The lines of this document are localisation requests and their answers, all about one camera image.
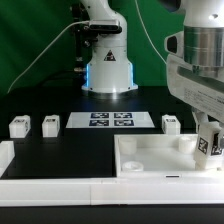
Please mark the white sheet with markers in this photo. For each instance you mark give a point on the white sheet with markers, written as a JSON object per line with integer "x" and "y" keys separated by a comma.
{"x": 110, "y": 120}

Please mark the black post behind robot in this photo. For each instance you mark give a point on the black post behind robot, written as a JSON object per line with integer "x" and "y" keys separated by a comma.
{"x": 76, "y": 11}

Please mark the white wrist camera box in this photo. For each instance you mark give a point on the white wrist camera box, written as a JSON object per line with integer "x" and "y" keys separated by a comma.
{"x": 174, "y": 45}

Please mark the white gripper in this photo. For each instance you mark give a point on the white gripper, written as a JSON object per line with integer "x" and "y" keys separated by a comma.
{"x": 202, "y": 93}

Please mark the white left obstacle block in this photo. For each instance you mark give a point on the white left obstacle block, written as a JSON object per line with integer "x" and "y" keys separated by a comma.
{"x": 7, "y": 154}

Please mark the white front obstacle bar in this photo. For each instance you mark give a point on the white front obstacle bar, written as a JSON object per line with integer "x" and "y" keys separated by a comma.
{"x": 115, "y": 191}

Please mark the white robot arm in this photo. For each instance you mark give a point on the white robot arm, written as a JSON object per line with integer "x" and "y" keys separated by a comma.
{"x": 195, "y": 61}

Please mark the white square tabletop part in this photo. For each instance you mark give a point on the white square tabletop part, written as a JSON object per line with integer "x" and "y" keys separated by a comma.
{"x": 157, "y": 155}

